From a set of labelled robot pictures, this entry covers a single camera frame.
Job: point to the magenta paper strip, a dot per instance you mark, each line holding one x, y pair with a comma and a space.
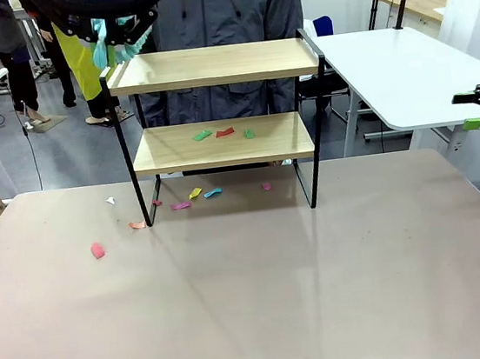
180, 205

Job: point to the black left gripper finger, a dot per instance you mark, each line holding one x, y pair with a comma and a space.
142, 23
73, 31

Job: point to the person in yellow apron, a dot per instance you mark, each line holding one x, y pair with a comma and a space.
83, 76

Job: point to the bare background person hand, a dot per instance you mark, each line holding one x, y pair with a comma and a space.
47, 35

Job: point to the person in grey jacket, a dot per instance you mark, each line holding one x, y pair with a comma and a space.
223, 10

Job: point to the yellow paper scrap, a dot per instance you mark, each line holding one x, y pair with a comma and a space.
195, 193

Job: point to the large white table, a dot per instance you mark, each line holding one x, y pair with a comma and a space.
383, 65

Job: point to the large red-pink paper scrap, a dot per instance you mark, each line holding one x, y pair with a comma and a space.
98, 250

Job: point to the person in dark clothes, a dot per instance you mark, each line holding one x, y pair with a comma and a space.
7, 33

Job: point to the light wooden desk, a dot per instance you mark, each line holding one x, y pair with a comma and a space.
419, 2

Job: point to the cyan paper scrap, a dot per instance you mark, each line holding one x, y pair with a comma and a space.
212, 193

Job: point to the orange-brown paper scrap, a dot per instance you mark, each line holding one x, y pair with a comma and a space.
137, 225

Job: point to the white cloth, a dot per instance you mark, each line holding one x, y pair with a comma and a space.
308, 27

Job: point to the small green paper scrap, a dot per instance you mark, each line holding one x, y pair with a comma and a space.
250, 133

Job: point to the large green paper scrap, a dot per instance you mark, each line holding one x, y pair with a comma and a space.
202, 136

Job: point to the blue chair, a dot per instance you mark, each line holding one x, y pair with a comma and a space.
324, 24

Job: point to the tiny red paper scrap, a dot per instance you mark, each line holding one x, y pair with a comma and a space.
157, 203

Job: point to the white paper scrap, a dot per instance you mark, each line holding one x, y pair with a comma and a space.
110, 200

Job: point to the teal microfibre duster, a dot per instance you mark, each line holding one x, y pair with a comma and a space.
99, 52

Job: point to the grey floor mat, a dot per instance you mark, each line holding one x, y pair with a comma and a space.
51, 123

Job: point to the two-tier wooden black-frame shelf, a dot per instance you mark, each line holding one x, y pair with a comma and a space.
210, 76

